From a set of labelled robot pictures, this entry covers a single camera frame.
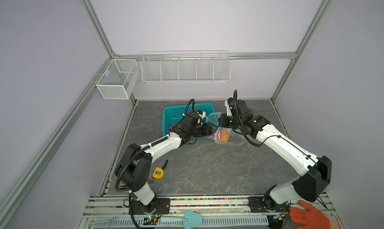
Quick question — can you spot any pink dragon fruit toy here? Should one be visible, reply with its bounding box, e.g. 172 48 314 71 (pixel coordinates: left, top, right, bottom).
214 131 222 141

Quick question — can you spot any silver wrench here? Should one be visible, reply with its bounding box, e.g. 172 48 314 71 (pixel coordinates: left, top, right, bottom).
87 217 119 229

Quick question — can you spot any white mesh wall box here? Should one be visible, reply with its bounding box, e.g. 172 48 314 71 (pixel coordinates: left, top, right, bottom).
96 59 140 99

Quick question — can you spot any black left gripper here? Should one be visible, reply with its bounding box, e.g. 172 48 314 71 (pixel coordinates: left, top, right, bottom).
190 122 219 138

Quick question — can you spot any yellow tape measure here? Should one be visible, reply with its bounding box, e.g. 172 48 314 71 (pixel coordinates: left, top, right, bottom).
152 160 169 180

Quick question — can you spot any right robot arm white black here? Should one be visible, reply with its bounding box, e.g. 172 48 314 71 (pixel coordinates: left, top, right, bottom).
219 90 332 212

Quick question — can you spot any clear zip top bag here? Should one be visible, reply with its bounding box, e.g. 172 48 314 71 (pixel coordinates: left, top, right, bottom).
205 112 245 145

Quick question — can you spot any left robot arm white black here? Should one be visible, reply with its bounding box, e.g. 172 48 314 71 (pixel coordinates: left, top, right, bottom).
114 99 214 213

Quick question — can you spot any orange gloved hand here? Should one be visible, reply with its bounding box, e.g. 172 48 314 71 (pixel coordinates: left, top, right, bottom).
289 200 331 229

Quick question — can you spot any teal silicone spatula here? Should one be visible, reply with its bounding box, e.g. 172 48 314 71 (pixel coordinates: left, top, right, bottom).
159 211 203 229

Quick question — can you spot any white wire wall rack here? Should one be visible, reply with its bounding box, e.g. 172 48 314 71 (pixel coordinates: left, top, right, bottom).
141 50 232 83

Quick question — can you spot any teal plastic basket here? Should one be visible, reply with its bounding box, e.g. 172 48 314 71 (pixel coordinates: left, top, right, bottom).
162 103 216 136

